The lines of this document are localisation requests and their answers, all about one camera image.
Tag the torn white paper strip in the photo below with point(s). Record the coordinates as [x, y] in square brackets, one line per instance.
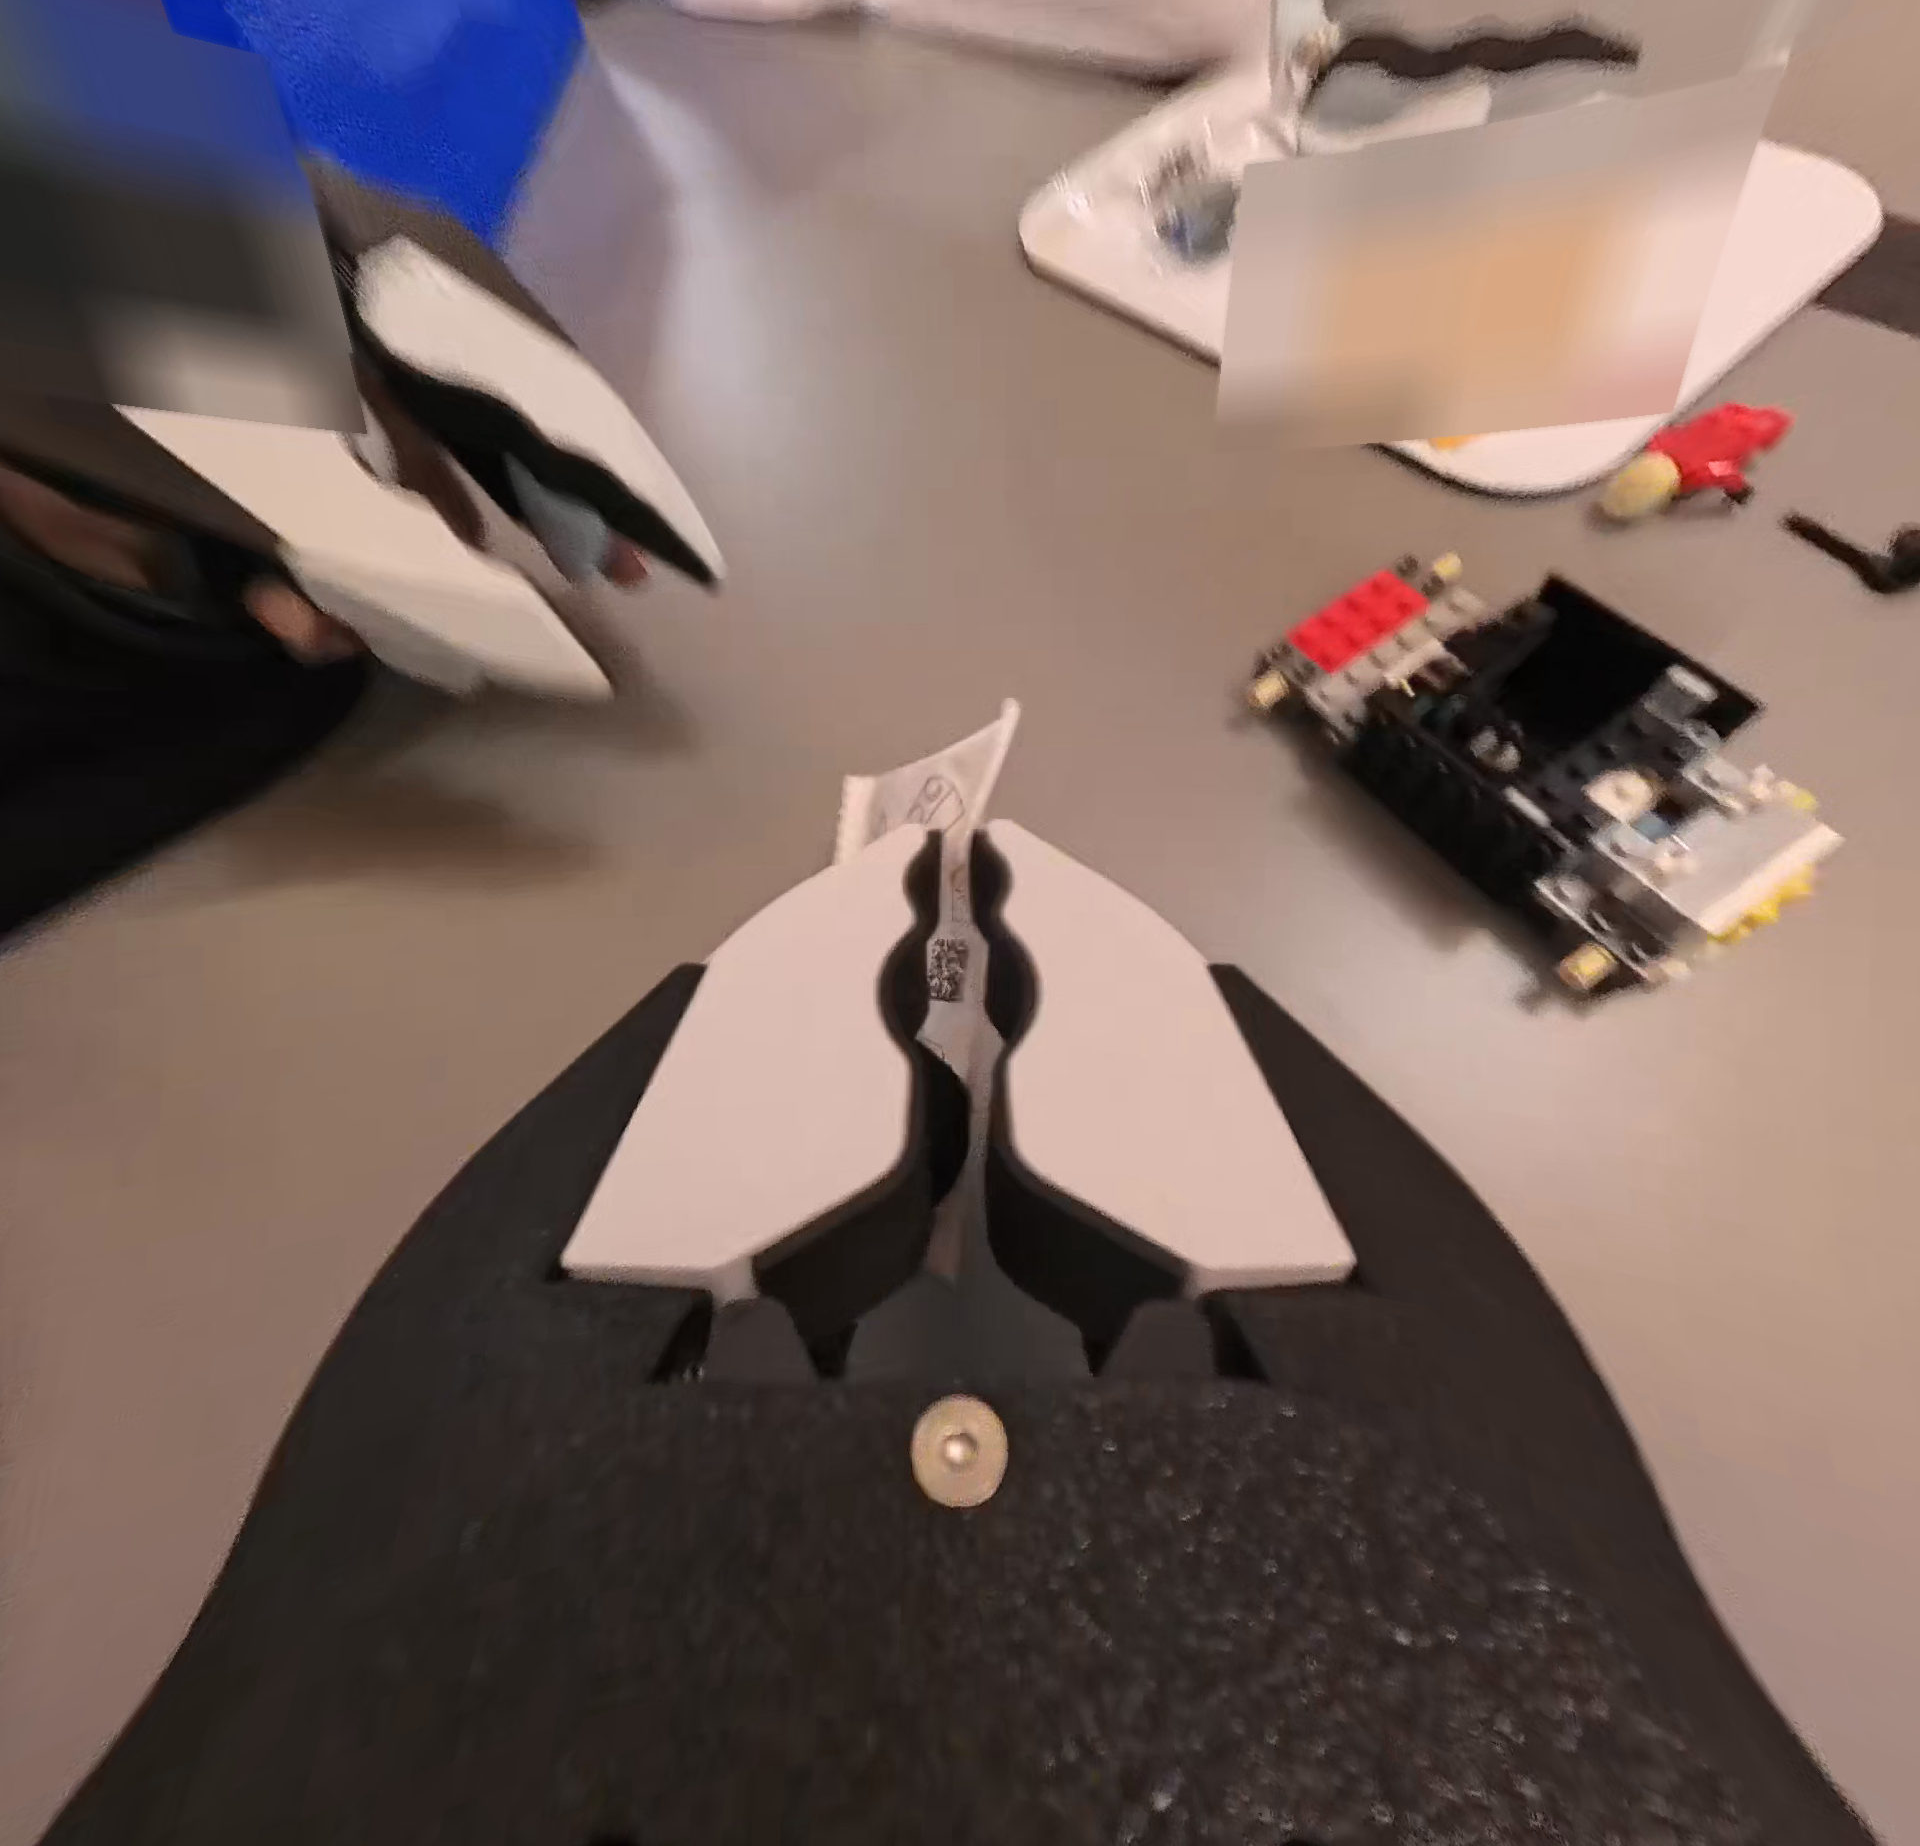
[936, 765]

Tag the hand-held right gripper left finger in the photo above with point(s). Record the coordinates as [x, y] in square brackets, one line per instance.
[751, 1096]

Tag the black wavy strip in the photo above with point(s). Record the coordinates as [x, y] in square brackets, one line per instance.
[1471, 54]

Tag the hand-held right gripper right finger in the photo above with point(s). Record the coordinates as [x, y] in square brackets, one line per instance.
[1171, 1111]

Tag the grey desk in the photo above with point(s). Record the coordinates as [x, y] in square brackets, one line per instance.
[900, 450]

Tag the red and beige toy piece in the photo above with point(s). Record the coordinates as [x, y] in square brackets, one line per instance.
[1717, 445]

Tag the person's left forearm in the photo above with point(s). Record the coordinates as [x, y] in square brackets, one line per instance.
[136, 735]

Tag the black toy axle piece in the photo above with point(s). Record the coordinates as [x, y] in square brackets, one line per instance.
[1867, 556]

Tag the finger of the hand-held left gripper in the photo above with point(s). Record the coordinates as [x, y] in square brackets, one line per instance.
[420, 585]
[510, 360]

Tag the person's left hand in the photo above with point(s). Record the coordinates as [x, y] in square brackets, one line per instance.
[306, 626]

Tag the blue plastic bin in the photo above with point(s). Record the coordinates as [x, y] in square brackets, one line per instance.
[405, 60]

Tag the partly built toy car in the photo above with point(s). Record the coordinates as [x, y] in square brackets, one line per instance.
[1546, 781]

